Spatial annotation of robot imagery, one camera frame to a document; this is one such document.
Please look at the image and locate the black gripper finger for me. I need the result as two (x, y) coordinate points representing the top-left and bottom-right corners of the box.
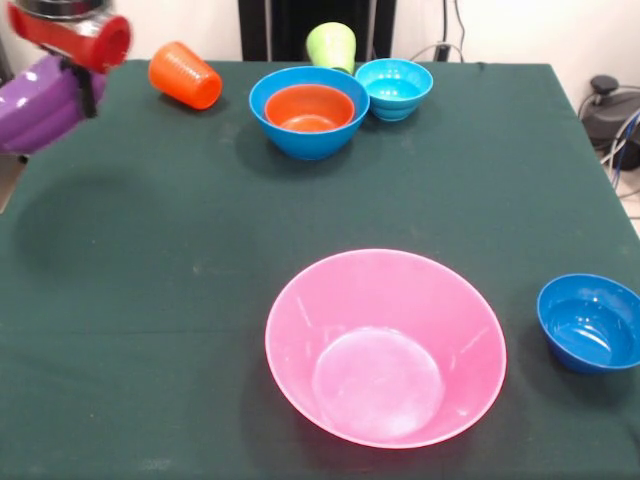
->
(59, 57), (99, 120)

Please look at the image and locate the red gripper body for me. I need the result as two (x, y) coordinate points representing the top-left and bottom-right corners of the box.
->
(6, 0), (133, 75)

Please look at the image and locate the large purple plastic bowl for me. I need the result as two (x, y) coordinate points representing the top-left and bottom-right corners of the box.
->
(0, 53), (109, 155)

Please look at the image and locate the orange plastic cup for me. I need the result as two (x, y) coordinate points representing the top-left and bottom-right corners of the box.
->
(147, 40), (224, 111)

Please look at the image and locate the orange plastic bowl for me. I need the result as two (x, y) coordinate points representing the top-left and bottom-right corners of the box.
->
(264, 84), (357, 134)

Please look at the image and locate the large light blue bowl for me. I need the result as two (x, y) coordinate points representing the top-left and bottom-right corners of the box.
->
(248, 65), (371, 162)

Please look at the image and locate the green plastic cup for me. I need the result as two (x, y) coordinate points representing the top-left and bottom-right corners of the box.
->
(305, 21), (357, 76)

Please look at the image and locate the small cyan ribbed bowl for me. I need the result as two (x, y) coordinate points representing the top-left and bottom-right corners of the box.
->
(354, 58), (435, 123)

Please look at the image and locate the large pink plastic bowl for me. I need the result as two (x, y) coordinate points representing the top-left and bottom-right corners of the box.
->
(264, 248), (508, 450)

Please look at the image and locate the dark green tablecloth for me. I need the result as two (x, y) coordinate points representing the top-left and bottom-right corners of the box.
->
(0, 58), (640, 480)

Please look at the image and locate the small dark blue bowl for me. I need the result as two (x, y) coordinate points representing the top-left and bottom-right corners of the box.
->
(537, 273), (640, 375)

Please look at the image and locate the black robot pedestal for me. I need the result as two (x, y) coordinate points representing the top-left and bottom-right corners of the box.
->
(237, 0), (397, 62)

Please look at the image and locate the black power cable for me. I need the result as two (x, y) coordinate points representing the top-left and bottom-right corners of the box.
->
(433, 0), (467, 62)

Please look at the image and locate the blue cable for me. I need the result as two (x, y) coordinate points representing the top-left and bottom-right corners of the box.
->
(599, 109), (640, 201)

